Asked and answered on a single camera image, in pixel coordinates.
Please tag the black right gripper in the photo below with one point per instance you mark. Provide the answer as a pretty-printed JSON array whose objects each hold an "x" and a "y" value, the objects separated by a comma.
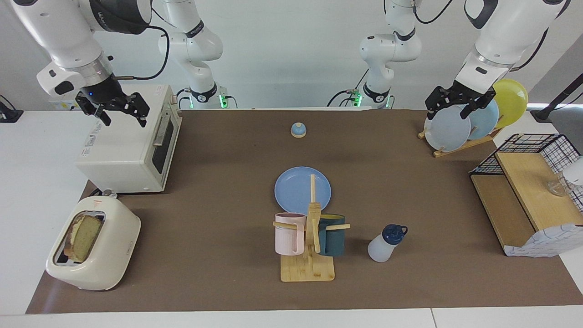
[{"x": 102, "y": 91}]

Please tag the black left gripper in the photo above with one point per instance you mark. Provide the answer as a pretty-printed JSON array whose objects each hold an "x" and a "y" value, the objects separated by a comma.
[{"x": 464, "y": 94}]

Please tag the toasted bread slice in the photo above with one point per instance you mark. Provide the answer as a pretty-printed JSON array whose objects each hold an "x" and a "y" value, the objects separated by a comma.
[{"x": 84, "y": 239}]

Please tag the translucent seasoning bottle blue cap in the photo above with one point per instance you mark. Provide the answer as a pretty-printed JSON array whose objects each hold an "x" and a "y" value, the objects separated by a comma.
[{"x": 382, "y": 248}]

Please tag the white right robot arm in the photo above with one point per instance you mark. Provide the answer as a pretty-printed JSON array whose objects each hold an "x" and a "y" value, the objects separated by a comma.
[{"x": 54, "y": 32}]

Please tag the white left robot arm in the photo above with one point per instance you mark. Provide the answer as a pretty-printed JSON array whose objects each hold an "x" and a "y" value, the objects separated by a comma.
[{"x": 505, "y": 27}]

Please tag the pale grey plate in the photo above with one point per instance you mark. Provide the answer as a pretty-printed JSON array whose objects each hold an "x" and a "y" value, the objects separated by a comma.
[{"x": 448, "y": 134}]

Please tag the light blue plate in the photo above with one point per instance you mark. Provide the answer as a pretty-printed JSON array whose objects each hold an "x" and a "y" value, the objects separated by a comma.
[{"x": 485, "y": 120}]

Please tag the wooden plate rack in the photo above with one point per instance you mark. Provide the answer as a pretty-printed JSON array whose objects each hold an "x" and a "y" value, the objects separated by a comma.
[{"x": 480, "y": 140}]

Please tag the yellow plate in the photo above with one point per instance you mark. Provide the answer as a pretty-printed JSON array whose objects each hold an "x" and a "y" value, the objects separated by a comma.
[{"x": 512, "y": 100}]

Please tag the periwinkle blue plate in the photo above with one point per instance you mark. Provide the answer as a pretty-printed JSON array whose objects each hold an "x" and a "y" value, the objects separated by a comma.
[{"x": 296, "y": 187}]

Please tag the white toaster oven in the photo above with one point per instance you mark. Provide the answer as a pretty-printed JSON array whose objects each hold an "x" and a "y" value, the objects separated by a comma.
[{"x": 123, "y": 155}]

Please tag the white power box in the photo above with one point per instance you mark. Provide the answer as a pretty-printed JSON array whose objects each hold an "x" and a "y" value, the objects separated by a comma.
[{"x": 61, "y": 105}]

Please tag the wooden two-tier shelf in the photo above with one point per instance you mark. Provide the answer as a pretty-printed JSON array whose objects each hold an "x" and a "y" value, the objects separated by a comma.
[{"x": 524, "y": 182}]

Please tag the brown table mat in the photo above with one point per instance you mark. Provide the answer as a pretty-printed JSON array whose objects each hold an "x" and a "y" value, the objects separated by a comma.
[{"x": 218, "y": 150}]

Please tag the clear glass cup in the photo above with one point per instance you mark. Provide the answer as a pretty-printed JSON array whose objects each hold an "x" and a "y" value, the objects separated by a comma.
[{"x": 558, "y": 187}]

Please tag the cream two-slot toaster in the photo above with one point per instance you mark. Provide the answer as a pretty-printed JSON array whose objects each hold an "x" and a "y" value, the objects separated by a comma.
[{"x": 109, "y": 255}]

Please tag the small blue call bell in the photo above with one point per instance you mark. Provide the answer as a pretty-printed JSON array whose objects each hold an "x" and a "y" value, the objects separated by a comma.
[{"x": 298, "y": 131}]

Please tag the white blue-grid cloth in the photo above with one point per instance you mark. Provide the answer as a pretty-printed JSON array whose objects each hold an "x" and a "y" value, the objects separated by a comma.
[{"x": 546, "y": 241}]

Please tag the dark teal mug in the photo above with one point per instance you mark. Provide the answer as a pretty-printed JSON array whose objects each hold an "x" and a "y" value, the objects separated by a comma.
[{"x": 334, "y": 241}]

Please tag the pink ribbed mug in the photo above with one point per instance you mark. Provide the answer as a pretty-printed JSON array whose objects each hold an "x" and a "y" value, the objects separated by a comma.
[{"x": 287, "y": 237}]

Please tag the wooden mug rack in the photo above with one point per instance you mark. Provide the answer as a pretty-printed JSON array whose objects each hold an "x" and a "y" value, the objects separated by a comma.
[{"x": 307, "y": 271}]

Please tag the black camera stand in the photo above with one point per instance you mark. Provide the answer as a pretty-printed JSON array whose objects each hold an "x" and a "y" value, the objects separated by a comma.
[{"x": 546, "y": 111}]

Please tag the black clamp mount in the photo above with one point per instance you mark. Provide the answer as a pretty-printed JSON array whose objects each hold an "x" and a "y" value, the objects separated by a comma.
[{"x": 9, "y": 114}]

